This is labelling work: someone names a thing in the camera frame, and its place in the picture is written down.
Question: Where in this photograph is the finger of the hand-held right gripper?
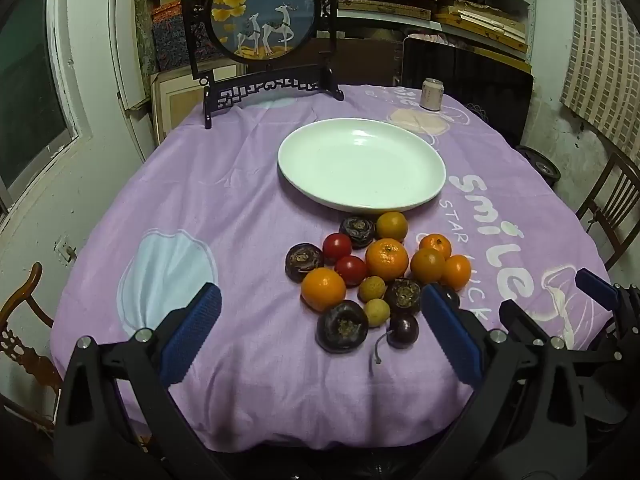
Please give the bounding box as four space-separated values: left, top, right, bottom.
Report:
574 268 640 322
498 298 608 361

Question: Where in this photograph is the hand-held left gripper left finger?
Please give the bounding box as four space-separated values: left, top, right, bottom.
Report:
52 282 223 480

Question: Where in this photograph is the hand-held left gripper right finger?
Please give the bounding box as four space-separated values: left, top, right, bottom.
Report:
421 283 590 480

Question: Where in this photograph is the dark cherry with stem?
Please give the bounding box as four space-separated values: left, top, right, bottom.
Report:
370 314 420 366

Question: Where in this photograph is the small smooth orange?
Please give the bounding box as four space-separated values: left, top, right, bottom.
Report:
440 255 472 292
300 267 347 313
375 211 409 242
410 247 447 284

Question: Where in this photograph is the dark water chestnut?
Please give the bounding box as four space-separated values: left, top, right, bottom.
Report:
383 278 425 317
285 243 325 281
315 300 371 355
339 216 377 250

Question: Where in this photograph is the yellow longan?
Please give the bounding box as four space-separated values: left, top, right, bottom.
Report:
363 298 391 328
358 276 387 304

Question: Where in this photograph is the small mandarin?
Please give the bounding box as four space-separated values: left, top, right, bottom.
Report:
419 233 453 260

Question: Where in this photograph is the large mandarin with green stem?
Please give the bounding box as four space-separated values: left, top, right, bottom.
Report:
365 238 410 282

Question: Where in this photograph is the red cherry tomato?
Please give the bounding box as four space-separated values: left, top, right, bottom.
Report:
334 255 369 287
322 233 353 263

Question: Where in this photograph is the white plate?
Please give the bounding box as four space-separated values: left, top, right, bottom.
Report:
278 118 447 214

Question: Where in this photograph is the wooden chair with slat back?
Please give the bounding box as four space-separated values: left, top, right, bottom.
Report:
575 152 640 281

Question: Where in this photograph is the purple printed tablecloth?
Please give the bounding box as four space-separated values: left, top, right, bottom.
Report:
50 82 613 453

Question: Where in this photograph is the wooden chair with carved back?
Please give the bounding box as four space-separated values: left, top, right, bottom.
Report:
0 261 65 432

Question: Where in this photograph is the pale drink can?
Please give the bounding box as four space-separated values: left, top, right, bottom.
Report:
419 78 444 112

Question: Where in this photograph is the checked hanging cloth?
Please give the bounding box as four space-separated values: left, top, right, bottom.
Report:
559 0 640 136

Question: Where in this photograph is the black flat panel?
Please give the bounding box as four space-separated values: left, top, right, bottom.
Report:
400 36 535 146

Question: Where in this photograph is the pink cloth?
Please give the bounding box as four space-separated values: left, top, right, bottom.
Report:
409 31 458 47

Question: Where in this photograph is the window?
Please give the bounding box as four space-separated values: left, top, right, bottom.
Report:
0 0 95 206

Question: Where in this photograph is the stack of patterned boxes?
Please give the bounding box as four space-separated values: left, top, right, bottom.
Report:
149 2 241 75

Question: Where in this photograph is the round deer screen black stand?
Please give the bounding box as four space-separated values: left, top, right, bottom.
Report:
179 0 346 130

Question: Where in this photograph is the wall socket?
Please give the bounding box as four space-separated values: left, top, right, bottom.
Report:
54 236 78 266

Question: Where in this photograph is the wooden picture frame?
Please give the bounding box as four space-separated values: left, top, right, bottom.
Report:
149 64 241 147

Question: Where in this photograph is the white wall shelf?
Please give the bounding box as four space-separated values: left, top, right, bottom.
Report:
330 0 535 73

